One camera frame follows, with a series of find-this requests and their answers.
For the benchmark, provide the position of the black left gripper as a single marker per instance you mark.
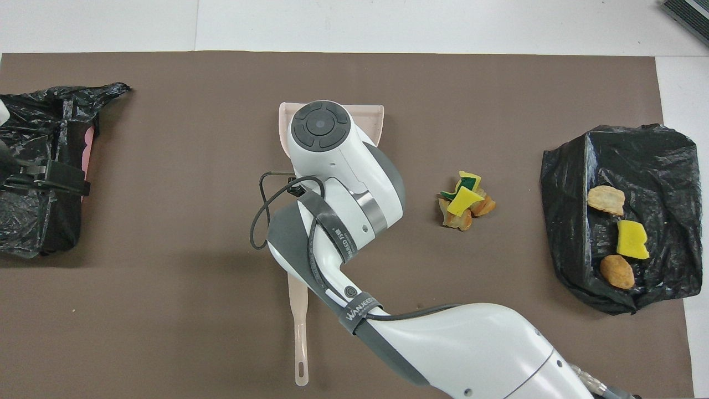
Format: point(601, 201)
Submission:
point(6, 160)

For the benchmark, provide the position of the beige hand brush black bristles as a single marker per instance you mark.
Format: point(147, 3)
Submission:
point(299, 299)

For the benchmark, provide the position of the beige plastic dustpan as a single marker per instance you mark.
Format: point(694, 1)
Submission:
point(368, 124)

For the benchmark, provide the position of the small yellow sponge piece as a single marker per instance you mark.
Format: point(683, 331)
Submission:
point(464, 201)

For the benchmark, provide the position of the yellow and green scouring sponge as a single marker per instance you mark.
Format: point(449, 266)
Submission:
point(471, 178)

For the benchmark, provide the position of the brown oval bread roll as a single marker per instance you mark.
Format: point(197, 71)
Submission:
point(617, 271)

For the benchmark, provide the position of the large yellow sponge piece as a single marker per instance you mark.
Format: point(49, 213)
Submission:
point(632, 239)

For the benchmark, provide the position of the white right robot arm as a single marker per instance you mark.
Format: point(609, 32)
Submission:
point(343, 166)

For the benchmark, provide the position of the left black trash bag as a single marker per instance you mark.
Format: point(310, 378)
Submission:
point(33, 221)

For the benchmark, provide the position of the black trash bag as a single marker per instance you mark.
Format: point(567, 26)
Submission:
point(565, 221)
point(33, 221)

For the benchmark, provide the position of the right black trash bag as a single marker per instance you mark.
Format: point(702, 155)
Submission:
point(565, 221)

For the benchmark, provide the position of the brown table mat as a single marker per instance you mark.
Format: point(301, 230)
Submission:
point(166, 310)

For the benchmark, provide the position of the dark grey ribbed panel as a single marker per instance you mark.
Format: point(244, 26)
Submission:
point(689, 16)

